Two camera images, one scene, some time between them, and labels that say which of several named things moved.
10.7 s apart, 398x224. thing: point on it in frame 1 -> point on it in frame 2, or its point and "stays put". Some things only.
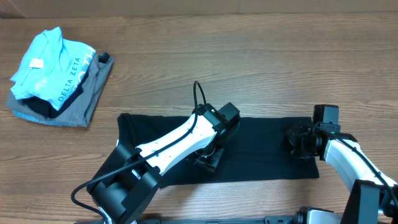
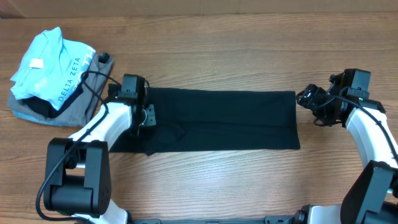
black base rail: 268,219 stays put
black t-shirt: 257,149 -> 191,119
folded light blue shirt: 53,68 stays put
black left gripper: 211,160 -> 150,118
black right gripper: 291,140 -> 309,99
